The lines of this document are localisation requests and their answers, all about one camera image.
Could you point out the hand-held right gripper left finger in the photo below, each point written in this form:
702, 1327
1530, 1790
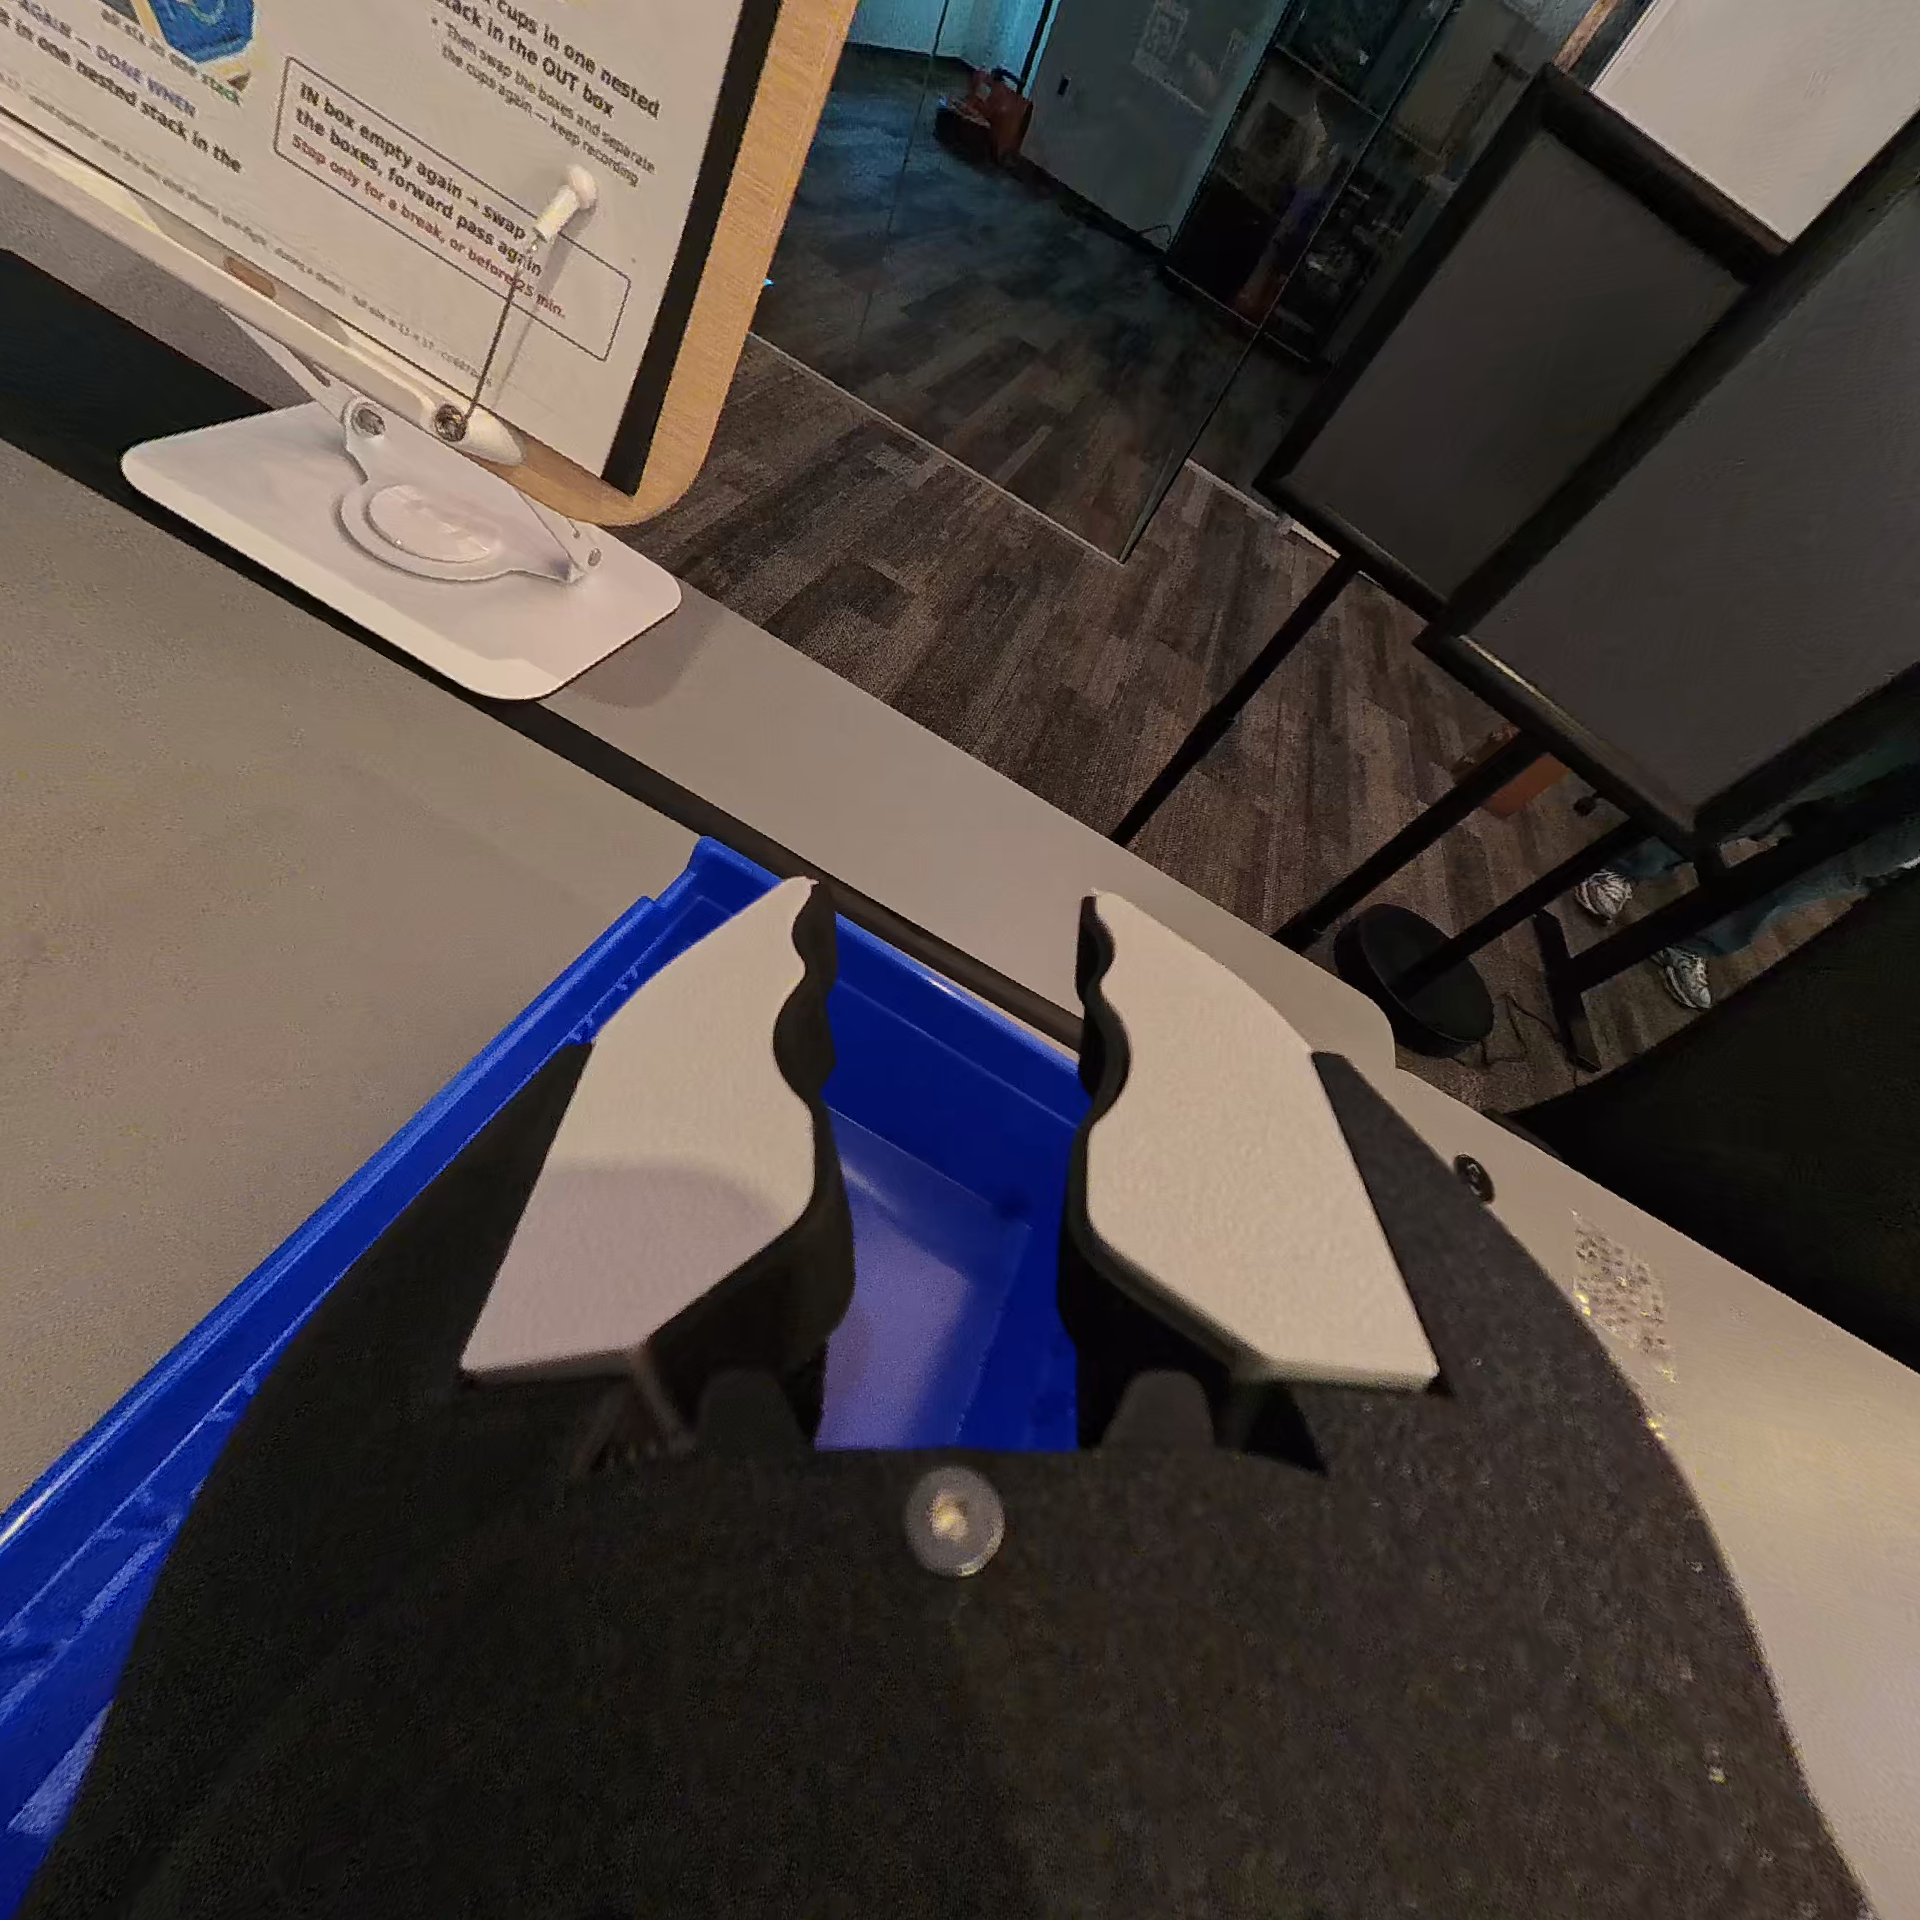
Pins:
650, 1186

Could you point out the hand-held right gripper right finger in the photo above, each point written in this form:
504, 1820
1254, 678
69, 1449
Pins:
1263, 1204

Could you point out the blue plastic bin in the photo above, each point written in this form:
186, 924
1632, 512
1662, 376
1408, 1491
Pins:
179, 1434

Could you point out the black round stand base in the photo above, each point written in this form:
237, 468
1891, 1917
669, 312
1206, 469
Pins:
1408, 983

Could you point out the clear crinkled plastic piece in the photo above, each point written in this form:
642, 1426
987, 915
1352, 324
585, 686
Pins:
1632, 1293

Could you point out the black flat mat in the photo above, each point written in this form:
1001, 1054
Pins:
88, 363

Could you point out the printed instruction sign board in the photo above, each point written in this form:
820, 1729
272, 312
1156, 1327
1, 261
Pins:
389, 157

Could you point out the orange object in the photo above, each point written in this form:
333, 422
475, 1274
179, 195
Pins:
987, 116

